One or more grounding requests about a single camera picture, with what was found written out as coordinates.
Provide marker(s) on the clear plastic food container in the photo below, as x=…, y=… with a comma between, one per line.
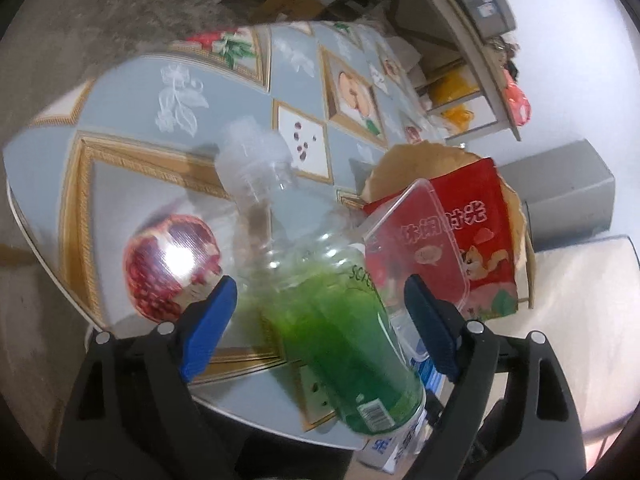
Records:
x=420, y=240

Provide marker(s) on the red snack bag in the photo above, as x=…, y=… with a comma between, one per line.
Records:
x=480, y=200

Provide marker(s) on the grey cabinet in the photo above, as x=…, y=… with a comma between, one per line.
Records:
x=565, y=190

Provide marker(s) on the blue and white carton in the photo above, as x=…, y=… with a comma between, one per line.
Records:
x=385, y=452

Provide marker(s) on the clear green-label plastic bottle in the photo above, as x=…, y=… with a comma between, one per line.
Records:
x=345, y=340

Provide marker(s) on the yellow plastic bag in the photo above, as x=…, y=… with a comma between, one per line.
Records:
x=450, y=87

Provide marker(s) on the white mattress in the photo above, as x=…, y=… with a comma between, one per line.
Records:
x=575, y=335

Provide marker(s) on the red plastic bag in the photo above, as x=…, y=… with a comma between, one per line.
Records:
x=517, y=102

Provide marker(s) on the table with printed tablecloth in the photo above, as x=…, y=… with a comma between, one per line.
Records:
x=150, y=185

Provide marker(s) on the grey wooden shelf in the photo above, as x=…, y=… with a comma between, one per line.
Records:
x=475, y=55

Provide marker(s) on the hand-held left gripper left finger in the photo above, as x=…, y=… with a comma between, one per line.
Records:
x=210, y=330

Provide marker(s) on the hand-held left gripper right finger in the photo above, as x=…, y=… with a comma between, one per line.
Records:
x=431, y=332

